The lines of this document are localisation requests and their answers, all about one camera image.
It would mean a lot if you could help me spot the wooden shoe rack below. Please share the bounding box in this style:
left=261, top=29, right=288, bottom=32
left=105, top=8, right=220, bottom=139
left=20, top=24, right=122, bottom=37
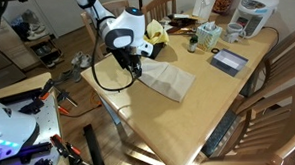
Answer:
left=22, top=33, right=66, bottom=71

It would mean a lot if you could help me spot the white cloth towel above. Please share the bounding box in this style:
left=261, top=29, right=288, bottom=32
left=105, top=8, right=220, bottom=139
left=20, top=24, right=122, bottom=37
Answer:
left=136, top=54, right=197, bottom=105

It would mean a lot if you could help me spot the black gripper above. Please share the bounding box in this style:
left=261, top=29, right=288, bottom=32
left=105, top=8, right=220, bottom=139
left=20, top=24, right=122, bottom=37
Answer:
left=114, top=47, right=144, bottom=79

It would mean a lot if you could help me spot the wooden chair with blue cushion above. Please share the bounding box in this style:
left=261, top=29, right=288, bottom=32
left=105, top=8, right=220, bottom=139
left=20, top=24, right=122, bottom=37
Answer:
left=184, top=80, right=295, bottom=165

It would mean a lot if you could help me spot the white shoes pair on rack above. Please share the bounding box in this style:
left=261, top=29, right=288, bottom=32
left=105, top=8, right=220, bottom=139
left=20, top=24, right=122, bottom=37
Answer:
left=26, top=23, right=50, bottom=42

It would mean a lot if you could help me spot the black boiler power cord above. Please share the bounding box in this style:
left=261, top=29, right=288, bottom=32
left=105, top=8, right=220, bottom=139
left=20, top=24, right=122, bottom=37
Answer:
left=261, top=26, right=281, bottom=55

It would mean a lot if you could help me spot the purple snack bag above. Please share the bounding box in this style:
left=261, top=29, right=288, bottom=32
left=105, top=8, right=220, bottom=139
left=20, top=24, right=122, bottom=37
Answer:
left=211, top=0, right=239, bottom=17

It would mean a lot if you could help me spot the orange black bar clamp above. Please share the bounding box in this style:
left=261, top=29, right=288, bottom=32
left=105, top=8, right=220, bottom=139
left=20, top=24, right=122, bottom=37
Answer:
left=0, top=78, right=56, bottom=107
left=49, top=132, right=83, bottom=161
left=55, top=86, right=79, bottom=110

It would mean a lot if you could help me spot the white electric water boiler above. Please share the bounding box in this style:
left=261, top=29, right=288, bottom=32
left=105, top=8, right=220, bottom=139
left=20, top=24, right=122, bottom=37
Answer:
left=229, top=0, right=282, bottom=41

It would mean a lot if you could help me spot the wooden chair with bare seat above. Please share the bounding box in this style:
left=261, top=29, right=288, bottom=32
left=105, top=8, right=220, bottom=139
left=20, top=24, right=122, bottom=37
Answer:
left=236, top=26, right=295, bottom=99

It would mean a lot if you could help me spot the teal patterned tissue box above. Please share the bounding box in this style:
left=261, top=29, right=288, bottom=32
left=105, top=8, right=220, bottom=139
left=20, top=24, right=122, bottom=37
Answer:
left=195, top=20, right=224, bottom=52

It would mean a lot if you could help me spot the black bracket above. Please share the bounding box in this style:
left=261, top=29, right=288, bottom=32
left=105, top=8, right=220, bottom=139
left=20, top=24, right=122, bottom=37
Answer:
left=18, top=141, right=54, bottom=165
left=17, top=97, right=46, bottom=116

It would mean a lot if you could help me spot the yellow cloth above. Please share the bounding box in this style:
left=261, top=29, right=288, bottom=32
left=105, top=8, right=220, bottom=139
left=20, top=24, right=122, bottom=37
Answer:
left=143, top=19, right=171, bottom=47

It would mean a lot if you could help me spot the small green-capped bottle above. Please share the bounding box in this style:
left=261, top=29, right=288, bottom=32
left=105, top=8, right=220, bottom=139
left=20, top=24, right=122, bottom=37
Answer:
left=186, top=34, right=200, bottom=54

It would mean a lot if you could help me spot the blue and white flat box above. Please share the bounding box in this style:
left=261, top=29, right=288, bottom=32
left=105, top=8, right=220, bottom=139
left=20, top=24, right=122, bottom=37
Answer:
left=209, top=47, right=250, bottom=79

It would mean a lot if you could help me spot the dark brown wallet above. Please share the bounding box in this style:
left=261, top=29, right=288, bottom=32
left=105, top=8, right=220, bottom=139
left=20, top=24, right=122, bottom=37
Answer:
left=167, top=12, right=199, bottom=30

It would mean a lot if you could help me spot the white paper bag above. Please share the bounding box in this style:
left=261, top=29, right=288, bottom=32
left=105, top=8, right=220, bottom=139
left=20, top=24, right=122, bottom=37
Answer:
left=191, top=0, right=223, bottom=22

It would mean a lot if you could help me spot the narrow slatted wooden chair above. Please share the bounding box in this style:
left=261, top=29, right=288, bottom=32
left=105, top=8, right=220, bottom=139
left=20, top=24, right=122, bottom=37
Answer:
left=140, top=0, right=179, bottom=33

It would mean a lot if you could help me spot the orange clamp handle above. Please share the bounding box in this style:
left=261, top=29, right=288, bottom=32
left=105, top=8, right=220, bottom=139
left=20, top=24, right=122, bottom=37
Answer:
left=57, top=105, right=71, bottom=116

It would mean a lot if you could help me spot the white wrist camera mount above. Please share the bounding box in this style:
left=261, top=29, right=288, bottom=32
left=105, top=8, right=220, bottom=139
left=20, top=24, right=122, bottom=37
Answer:
left=136, top=41, right=155, bottom=58

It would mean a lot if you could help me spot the orange floor cable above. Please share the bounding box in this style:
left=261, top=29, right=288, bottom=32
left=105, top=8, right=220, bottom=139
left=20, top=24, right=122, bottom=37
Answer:
left=62, top=90, right=105, bottom=119

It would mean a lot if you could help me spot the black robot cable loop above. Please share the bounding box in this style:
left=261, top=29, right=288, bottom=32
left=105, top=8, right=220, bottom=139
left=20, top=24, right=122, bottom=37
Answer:
left=88, top=0, right=138, bottom=94

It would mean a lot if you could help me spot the metal table leg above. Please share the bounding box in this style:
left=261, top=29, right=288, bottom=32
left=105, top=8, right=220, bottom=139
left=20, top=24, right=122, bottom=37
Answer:
left=97, top=92, right=129, bottom=144

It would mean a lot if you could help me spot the wide slatted wooden chair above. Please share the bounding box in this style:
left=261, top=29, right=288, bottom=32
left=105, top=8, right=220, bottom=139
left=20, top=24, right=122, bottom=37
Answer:
left=80, top=0, right=139, bottom=61

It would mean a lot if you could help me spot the dark blue seat cushion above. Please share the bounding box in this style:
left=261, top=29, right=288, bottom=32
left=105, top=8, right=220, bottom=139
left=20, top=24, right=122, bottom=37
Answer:
left=199, top=109, right=240, bottom=158

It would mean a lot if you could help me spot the light wood dresser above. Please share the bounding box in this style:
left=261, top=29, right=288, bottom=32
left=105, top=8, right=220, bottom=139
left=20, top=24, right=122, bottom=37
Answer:
left=0, top=5, right=41, bottom=74

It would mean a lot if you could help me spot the wooden robot mounting table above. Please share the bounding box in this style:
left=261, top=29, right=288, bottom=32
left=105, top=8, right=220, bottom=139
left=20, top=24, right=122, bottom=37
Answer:
left=0, top=71, right=72, bottom=165

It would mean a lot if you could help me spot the black square box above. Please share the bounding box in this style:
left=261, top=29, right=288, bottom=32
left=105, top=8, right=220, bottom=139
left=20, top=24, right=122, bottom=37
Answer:
left=148, top=41, right=166, bottom=60

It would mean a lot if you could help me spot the white mug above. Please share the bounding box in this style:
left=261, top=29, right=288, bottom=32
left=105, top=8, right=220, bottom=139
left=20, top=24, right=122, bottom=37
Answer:
left=223, top=21, right=248, bottom=44

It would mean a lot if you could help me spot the grey shoe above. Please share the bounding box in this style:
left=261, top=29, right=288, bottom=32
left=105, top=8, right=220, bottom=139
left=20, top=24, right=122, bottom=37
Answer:
left=70, top=66, right=83, bottom=84
left=53, top=69, right=75, bottom=86

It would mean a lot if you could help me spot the black metal stand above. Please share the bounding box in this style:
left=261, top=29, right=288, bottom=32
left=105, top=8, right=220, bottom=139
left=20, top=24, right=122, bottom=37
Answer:
left=67, top=123, right=109, bottom=165

